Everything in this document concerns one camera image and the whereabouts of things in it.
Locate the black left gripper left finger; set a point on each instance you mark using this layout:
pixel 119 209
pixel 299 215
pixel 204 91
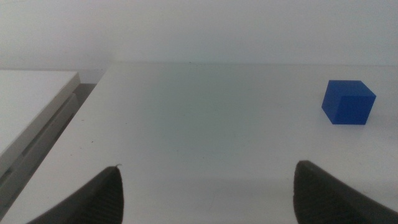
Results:
pixel 99 199

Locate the blue cube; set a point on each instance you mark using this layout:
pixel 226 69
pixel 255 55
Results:
pixel 349 105

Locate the white side table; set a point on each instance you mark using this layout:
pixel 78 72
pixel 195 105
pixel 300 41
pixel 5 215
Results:
pixel 28 99

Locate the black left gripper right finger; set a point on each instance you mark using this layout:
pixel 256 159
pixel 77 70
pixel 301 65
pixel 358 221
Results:
pixel 323 199

